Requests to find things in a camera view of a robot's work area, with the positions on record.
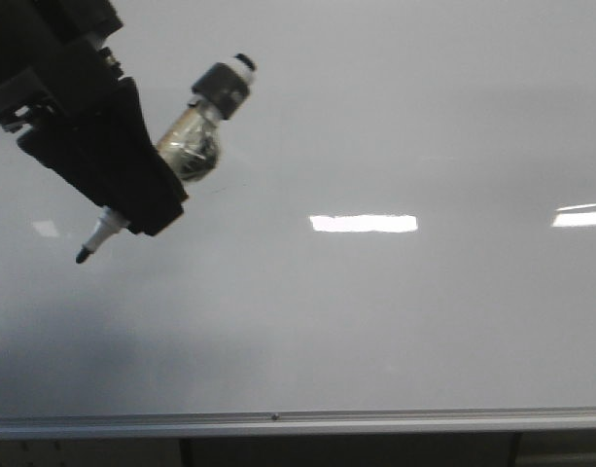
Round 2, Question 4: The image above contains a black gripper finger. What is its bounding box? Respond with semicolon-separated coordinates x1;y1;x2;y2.
17;78;188;236

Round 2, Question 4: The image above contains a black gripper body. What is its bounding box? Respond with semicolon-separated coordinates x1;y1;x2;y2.
0;1;123;132

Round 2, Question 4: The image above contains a black and white whiteboard marker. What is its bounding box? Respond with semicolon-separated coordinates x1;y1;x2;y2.
75;54;258;265

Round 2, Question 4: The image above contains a white whiteboard with aluminium frame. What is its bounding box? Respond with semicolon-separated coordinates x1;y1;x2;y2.
0;1;596;439

